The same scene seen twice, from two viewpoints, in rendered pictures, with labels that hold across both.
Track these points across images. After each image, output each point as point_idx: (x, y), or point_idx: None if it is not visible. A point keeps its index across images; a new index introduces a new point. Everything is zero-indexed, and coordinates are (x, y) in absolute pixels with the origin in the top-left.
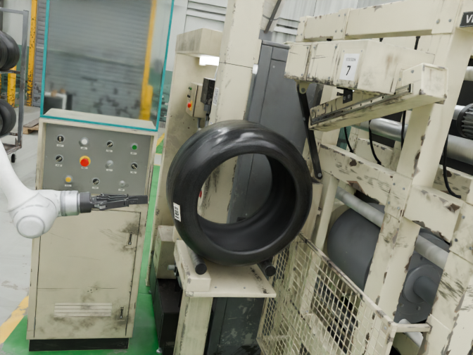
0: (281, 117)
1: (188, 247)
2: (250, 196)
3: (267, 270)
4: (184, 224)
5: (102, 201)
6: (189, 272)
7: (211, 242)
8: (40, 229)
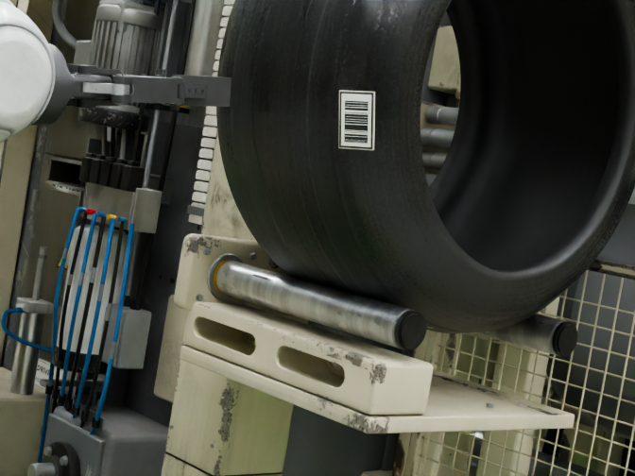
0: None
1: (300, 293)
2: None
3: (560, 333)
4: (374, 165)
5: (105, 77)
6: (359, 353)
7: (445, 232)
8: (44, 93)
